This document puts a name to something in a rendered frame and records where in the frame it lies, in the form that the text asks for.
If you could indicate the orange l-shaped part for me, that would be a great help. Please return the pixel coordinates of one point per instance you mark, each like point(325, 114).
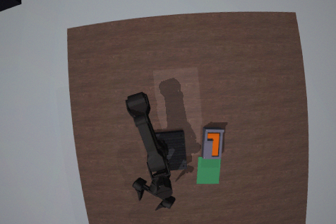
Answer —
point(216, 139)

